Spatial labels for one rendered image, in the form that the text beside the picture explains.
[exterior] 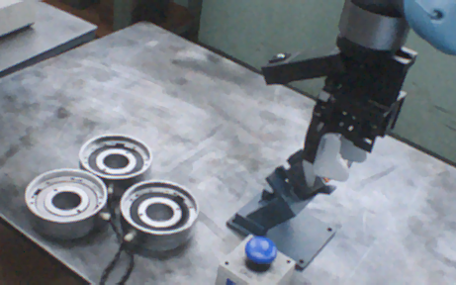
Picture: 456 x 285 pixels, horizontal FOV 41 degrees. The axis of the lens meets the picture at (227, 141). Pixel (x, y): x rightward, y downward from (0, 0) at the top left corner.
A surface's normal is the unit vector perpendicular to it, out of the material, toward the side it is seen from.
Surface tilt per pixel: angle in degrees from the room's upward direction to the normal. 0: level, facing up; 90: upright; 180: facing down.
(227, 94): 0
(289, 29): 90
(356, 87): 90
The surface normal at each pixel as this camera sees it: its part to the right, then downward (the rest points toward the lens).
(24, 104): 0.14, -0.80
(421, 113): -0.57, 0.41
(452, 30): 0.19, 0.59
